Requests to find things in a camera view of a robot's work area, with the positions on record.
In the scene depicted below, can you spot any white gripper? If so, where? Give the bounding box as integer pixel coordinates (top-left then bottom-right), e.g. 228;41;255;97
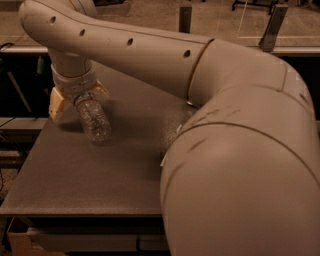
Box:
49;67;110;122

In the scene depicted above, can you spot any clear plastic water bottle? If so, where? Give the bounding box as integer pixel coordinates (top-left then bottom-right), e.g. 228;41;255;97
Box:
74;93;111;145

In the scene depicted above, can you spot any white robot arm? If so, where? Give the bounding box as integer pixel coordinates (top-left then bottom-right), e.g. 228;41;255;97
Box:
19;0;320;256

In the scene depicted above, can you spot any grey table drawer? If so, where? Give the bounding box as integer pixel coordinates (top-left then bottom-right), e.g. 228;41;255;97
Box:
27;227;169;253

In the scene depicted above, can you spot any cardboard box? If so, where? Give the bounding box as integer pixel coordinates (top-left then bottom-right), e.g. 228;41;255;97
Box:
7;218;64;256

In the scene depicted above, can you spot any metal guard rail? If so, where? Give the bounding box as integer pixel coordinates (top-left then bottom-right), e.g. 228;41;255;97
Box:
0;45;320;57

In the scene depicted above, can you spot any middle metal rail bracket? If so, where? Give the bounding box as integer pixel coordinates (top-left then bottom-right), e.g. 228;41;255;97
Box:
179;6;192;33

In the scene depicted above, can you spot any metal rail bracket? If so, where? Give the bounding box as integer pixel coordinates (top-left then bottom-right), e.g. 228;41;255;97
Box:
179;6;192;33
259;4;289;52

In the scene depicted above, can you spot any right metal rail bracket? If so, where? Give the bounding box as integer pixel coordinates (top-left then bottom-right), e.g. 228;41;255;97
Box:
259;4;289;52

